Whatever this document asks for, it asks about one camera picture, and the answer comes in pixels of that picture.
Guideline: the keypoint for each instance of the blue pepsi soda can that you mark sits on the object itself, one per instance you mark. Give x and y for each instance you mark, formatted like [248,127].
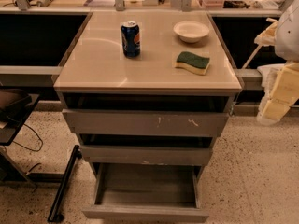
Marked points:
[130,39]

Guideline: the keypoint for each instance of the white ceramic bowl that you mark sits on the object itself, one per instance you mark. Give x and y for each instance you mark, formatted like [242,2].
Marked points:
[191,31]

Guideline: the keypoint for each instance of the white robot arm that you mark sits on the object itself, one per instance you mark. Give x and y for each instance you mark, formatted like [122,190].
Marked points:
[287,34]

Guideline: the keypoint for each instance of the grey top drawer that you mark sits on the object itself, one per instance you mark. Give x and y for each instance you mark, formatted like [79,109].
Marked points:
[149,123]

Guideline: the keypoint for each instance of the grey middle drawer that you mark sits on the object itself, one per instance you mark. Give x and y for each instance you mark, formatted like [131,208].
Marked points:
[147,155]

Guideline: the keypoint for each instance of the grey drawer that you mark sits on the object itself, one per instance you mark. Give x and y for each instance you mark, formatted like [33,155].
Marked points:
[146,193]
[147,155]
[149,123]

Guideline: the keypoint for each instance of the green and yellow sponge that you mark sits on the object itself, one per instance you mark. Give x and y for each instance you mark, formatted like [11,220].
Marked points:
[192,62]

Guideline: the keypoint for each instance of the padded gripper body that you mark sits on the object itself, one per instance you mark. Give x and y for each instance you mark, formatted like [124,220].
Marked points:
[288,37]

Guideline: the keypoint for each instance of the grey bottom drawer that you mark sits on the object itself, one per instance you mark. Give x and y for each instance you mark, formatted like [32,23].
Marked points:
[146,193]

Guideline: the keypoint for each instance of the grey drawer cabinet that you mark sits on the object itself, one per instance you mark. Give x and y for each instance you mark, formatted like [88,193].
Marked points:
[97,75]

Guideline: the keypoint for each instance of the black metal stand base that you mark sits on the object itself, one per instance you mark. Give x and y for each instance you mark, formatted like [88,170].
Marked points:
[55,216]

